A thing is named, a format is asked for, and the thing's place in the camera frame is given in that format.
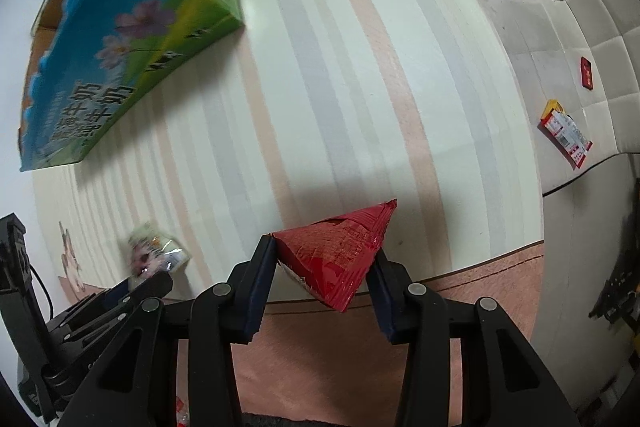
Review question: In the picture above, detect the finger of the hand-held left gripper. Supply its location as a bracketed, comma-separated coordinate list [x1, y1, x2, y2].
[47, 288, 114, 326]
[65, 269, 175, 344]

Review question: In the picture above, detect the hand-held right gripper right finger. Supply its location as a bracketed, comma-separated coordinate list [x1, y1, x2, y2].
[367, 249, 583, 427]

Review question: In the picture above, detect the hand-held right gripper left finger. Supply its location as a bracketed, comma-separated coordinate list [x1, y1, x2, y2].
[54, 234, 278, 427]

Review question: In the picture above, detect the green silver snack packet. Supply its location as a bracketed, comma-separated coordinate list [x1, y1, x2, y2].
[125, 221, 192, 280]

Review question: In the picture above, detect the red triangular snack packet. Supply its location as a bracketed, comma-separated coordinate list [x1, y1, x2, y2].
[270, 199, 398, 314]

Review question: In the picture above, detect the blue green printed cardboard box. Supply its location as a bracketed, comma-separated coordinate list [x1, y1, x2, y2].
[17, 0, 246, 172]

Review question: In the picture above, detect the striped blanket with pink border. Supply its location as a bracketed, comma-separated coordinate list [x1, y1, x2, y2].
[30, 0, 546, 423]

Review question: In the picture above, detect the orange white packet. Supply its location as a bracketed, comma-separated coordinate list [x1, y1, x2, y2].
[539, 99, 593, 168]

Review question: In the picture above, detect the white sofa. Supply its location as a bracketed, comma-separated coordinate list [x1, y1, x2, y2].
[475, 0, 640, 198]

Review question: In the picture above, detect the small red box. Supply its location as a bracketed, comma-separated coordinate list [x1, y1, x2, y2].
[578, 56, 596, 90]

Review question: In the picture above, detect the black cable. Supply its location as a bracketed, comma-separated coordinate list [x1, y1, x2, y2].
[27, 262, 55, 320]

